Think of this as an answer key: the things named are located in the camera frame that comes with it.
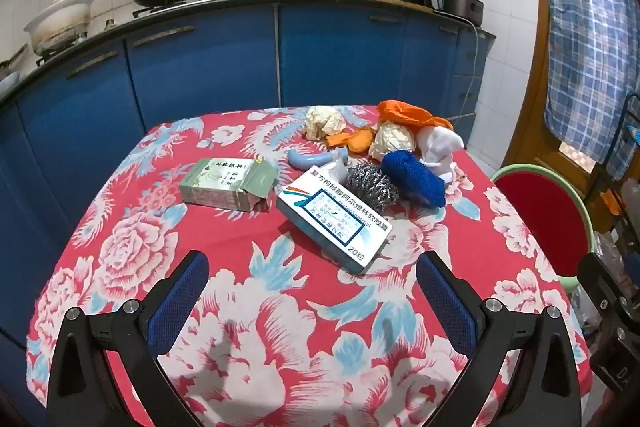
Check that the orange plastic bag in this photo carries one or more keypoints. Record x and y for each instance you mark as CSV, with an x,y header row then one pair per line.
x,y
400,112

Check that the orange peel piece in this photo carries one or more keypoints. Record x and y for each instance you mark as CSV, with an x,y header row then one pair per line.
x,y
361,140
337,140

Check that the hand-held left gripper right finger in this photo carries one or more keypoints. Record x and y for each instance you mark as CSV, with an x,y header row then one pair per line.
x,y
445,302

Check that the white medicine box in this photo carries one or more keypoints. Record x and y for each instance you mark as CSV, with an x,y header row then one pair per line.
x,y
330,217

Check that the red floral tablecloth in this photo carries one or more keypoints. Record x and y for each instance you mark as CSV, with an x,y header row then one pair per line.
x,y
320,307

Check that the red bucket with green rim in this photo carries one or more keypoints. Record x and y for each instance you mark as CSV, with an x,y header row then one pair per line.
x,y
545,217

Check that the steel wool scrubber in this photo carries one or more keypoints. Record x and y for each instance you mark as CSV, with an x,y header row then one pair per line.
x,y
372,187

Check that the blue scrubbing sponge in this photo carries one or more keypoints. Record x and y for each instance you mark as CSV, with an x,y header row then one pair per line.
x,y
415,177

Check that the crumpled paper ball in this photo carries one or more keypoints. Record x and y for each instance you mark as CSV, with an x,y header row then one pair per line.
x,y
325,122
392,139

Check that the blue checked curtain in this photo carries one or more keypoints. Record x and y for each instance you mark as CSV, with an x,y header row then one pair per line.
x,y
585,32

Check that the white crumpled cloth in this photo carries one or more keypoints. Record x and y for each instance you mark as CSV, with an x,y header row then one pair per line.
x,y
437,147

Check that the blue kitchen cabinet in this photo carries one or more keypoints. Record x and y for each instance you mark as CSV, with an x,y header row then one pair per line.
x,y
200,72

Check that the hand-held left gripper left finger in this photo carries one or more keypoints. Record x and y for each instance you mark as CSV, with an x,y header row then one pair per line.
x,y
185,302

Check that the black round pot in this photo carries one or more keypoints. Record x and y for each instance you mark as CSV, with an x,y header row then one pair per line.
x,y
460,7

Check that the white cooking pot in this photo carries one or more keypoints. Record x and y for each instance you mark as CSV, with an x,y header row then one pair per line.
x,y
55,22

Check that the green tea box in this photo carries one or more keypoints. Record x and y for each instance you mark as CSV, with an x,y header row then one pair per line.
x,y
220,187

